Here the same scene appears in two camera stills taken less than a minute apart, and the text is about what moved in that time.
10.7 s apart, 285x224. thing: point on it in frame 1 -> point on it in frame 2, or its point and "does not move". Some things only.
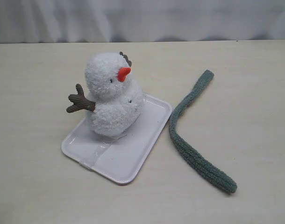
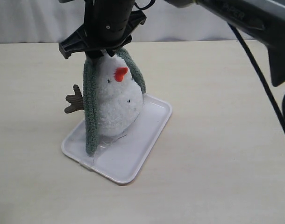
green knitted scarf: (222, 181) -> (90, 79)
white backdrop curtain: (63, 21) does not move
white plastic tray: (119, 158) does not move
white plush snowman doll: (114, 102) does not move
